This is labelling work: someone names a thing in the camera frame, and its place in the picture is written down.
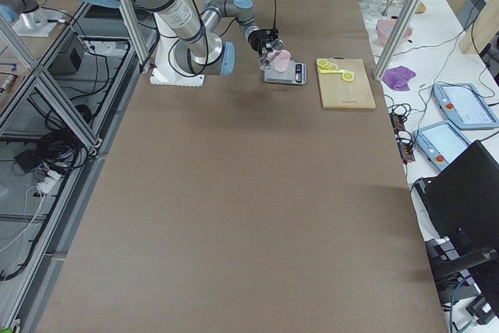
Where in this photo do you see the near teach pendant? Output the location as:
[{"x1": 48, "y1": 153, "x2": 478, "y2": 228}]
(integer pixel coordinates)
[{"x1": 413, "y1": 120, "x2": 471, "y2": 172}]

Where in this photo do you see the pink plastic cup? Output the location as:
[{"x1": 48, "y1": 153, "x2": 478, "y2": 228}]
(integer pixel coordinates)
[{"x1": 274, "y1": 49, "x2": 291, "y2": 73}]

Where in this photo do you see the black power strip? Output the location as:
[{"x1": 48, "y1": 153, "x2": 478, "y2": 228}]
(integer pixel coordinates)
[{"x1": 390, "y1": 112, "x2": 415, "y2": 165}]

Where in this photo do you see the silver digital kitchen scale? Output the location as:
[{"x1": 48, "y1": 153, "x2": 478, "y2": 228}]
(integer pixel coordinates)
[{"x1": 264, "y1": 60, "x2": 307, "y2": 85}]

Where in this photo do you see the lemon slice top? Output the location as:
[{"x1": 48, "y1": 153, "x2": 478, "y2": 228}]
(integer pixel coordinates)
[{"x1": 317, "y1": 58, "x2": 331, "y2": 69}]

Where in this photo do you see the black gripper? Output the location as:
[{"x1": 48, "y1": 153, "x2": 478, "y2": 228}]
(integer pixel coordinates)
[{"x1": 249, "y1": 28, "x2": 278, "y2": 55}]

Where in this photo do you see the lemon slice front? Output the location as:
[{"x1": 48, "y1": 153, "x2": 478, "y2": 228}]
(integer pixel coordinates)
[{"x1": 341, "y1": 71, "x2": 355, "y2": 82}]

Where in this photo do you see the bamboo cutting board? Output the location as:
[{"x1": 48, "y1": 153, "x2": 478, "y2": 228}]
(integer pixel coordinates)
[{"x1": 316, "y1": 58, "x2": 376, "y2": 109}]

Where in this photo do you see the yellow plastic knife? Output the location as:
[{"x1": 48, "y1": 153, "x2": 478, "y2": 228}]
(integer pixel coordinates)
[{"x1": 319, "y1": 69, "x2": 348, "y2": 74}]

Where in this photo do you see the far teach pendant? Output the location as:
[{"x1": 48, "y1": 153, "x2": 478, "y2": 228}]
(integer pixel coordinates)
[{"x1": 433, "y1": 83, "x2": 498, "y2": 130}]

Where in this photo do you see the aluminium frame post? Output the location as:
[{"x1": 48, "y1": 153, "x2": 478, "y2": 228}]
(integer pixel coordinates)
[{"x1": 373, "y1": 0, "x2": 422, "y2": 81}]

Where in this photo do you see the clear glass sauce bottle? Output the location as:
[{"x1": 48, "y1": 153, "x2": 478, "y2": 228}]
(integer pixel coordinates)
[{"x1": 258, "y1": 39, "x2": 284, "y2": 71}]

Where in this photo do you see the pink bowl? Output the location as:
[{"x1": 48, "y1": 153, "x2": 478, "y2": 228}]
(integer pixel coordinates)
[{"x1": 376, "y1": 19, "x2": 413, "y2": 46}]

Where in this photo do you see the teach pendant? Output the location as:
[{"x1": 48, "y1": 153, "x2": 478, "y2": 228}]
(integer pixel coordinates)
[
  {"x1": 413, "y1": 120, "x2": 471, "y2": 172},
  {"x1": 433, "y1": 83, "x2": 498, "y2": 130}
]

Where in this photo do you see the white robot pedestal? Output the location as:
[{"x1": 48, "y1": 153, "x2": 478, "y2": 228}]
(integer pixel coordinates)
[{"x1": 150, "y1": 15, "x2": 204, "y2": 87}]

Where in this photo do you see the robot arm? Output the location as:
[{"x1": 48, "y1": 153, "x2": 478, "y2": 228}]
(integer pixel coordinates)
[
  {"x1": 1, "y1": 0, "x2": 48, "y2": 30},
  {"x1": 80, "y1": 0, "x2": 283, "y2": 76}
]

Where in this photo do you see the purple cloth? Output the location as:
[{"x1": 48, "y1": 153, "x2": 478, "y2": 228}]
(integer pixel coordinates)
[{"x1": 382, "y1": 66, "x2": 416, "y2": 91}]

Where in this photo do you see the black monitor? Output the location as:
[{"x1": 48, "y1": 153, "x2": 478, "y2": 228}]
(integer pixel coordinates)
[{"x1": 416, "y1": 140, "x2": 498, "y2": 314}]

